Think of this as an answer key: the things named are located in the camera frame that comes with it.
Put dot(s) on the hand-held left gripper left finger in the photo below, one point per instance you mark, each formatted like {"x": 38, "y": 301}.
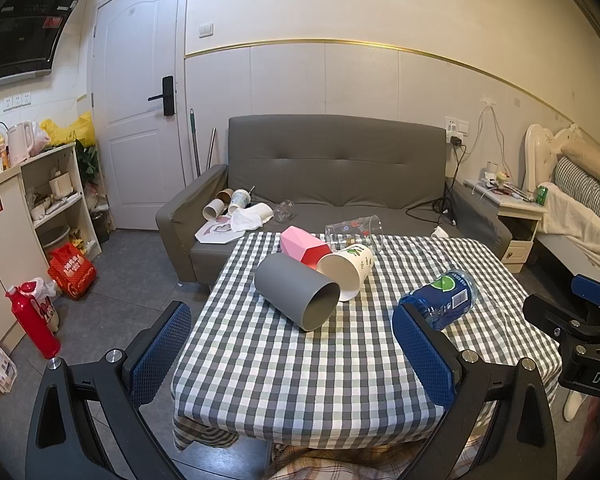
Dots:
{"x": 160, "y": 355}

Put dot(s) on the grey trash bin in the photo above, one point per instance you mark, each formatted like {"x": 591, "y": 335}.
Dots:
{"x": 55, "y": 242}

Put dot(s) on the yellow plastic bag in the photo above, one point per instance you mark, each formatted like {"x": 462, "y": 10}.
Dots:
{"x": 77, "y": 130}

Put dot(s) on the cream bed headboard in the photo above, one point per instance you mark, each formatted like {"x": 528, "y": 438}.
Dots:
{"x": 540, "y": 150}

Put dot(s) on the red thermos flask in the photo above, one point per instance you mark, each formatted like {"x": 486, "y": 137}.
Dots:
{"x": 32, "y": 317}

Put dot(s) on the white plastic bag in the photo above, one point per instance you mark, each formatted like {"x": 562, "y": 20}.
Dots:
{"x": 47, "y": 292}

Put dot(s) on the white door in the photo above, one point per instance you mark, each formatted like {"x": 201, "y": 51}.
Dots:
{"x": 130, "y": 60}

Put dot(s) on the checkered cloth table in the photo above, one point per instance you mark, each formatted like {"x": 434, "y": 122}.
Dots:
{"x": 280, "y": 365}

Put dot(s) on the small white paper cup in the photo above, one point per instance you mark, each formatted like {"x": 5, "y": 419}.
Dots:
{"x": 263, "y": 212}
{"x": 213, "y": 210}

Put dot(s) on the white socket panel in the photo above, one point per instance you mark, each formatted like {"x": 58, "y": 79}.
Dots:
{"x": 457, "y": 125}

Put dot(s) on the grey sofa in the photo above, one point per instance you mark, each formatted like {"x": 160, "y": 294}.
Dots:
{"x": 330, "y": 160}

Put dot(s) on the white power strip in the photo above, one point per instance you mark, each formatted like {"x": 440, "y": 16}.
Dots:
{"x": 439, "y": 231}

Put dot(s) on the green potted plant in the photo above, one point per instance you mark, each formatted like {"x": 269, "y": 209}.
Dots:
{"x": 87, "y": 162}

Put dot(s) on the green drink can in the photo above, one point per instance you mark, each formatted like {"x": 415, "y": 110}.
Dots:
{"x": 542, "y": 196}

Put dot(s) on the white electric kettle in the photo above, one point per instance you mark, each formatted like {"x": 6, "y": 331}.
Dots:
{"x": 20, "y": 142}

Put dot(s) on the white shelf cabinet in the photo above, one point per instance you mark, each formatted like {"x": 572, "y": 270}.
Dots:
{"x": 10, "y": 200}

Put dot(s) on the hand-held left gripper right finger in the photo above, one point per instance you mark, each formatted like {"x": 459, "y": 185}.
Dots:
{"x": 422, "y": 360}

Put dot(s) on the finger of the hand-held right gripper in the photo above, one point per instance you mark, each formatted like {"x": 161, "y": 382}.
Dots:
{"x": 591, "y": 290}
{"x": 542, "y": 312}

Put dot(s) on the white patterned drink cup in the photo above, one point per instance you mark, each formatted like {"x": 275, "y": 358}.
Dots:
{"x": 239, "y": 201}

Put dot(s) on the small glass jar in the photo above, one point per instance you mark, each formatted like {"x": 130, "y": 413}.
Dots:
{"x": 283, "y": 211}

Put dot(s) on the white slipper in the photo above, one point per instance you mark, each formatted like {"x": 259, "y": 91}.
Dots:
{"x": 574, "y": 405}

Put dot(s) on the grey cup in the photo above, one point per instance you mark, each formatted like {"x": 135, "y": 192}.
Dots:
{"x": 285, "y": 285}

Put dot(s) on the white printed paper cup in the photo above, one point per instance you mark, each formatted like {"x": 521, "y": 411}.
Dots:
{"x": 350, "y": 266}

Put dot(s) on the white blanket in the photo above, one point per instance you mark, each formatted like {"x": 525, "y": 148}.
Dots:
{"x": 575, "y": 225}

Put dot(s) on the white light switch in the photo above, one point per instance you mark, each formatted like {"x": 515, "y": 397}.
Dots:
{"x": 206, "y": 29}

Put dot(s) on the brown paper cup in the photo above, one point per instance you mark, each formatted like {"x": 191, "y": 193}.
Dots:
{"x": 225, "y": 196}

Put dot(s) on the pink faceted cup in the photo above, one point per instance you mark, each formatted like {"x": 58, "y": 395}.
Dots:
{"x": 300, "y": 242}

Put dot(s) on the white wall sockets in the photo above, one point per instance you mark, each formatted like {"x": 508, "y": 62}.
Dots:
{"x": 17, "y": 101}

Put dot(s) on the blue can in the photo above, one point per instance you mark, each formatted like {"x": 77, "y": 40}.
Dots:
{"x": 445, "y": 300}

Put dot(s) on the white crumpled tissue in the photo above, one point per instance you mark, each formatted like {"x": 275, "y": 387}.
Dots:
{"x": 244, "y": 220}

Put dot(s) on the white nightstand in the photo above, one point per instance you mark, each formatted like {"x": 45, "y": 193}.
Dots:
{"x": 517, "y": 220}

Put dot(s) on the clear glass cup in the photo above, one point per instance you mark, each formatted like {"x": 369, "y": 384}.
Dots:
{"x": 355, "y": 227}

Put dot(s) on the beige cushion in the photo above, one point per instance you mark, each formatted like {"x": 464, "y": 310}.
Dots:
{"x": 592, "y": 157}

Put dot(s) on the pink and white board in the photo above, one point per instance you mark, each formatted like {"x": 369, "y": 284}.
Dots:
{"x": 215, "y": 232}

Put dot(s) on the orange bottle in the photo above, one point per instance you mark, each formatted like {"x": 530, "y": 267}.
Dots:
{"x": 2, "y": 152}

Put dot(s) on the black range hood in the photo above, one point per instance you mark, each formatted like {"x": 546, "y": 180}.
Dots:
{"x": 25, "y": 35}

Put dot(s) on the black charger plug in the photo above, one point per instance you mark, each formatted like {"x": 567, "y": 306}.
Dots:
{"x": 456, "y": 141}

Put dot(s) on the red shopping bag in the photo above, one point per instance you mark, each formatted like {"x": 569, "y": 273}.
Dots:
{"x": 72, "y": 272}

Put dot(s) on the striped pillow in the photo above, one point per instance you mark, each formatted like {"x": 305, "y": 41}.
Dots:
{"x": 585, "y": 187}

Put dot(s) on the metal pole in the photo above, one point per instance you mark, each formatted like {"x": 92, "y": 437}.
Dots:
{"x": 212, "y": 147}

